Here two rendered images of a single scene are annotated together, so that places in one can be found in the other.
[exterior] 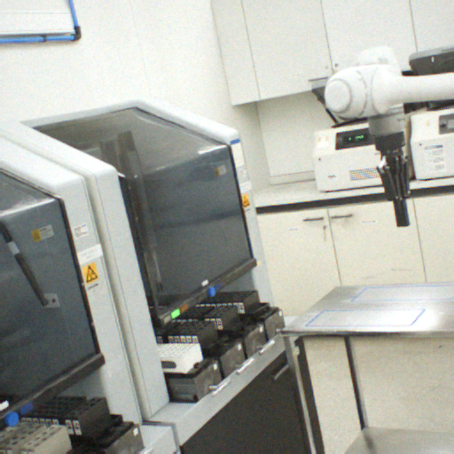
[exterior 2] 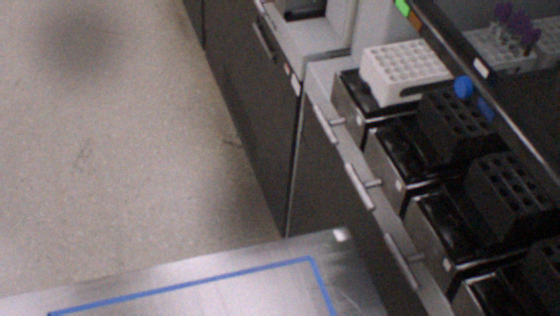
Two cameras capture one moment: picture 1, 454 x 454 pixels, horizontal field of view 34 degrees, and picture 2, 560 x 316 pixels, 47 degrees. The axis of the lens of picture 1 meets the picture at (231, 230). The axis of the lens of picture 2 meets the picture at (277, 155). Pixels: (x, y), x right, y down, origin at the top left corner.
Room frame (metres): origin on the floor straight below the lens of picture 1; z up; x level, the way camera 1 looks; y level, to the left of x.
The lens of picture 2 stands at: (2.48, -0.61, 1.54)
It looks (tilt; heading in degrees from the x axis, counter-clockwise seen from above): 46 degrees down; 126
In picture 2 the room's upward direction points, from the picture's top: 5 degrees clockwise
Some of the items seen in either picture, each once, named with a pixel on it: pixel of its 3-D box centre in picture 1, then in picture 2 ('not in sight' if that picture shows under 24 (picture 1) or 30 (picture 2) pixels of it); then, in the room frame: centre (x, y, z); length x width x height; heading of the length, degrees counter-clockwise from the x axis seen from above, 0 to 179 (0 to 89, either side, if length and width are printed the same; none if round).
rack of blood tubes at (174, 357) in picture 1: (153, 359); (446, 66); (2.17, 0.31, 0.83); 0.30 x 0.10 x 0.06; 59
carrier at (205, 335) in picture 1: (205, 335); (440, 127); (2.25, 0.15, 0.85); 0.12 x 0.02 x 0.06; 149
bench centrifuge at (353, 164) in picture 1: (370, 126); not in sight; (4.45, -0.94, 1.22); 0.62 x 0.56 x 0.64; 147
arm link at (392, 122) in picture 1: (386, 121); not in sight; (1.83, -0.43, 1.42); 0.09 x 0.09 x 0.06
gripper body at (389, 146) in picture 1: (391, 151); not in sight; (1.83, -0.43, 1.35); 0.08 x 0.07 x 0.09; 136
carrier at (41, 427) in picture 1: (29, 447); not in sight; (1.68, 0.57, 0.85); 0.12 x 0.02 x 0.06; 148
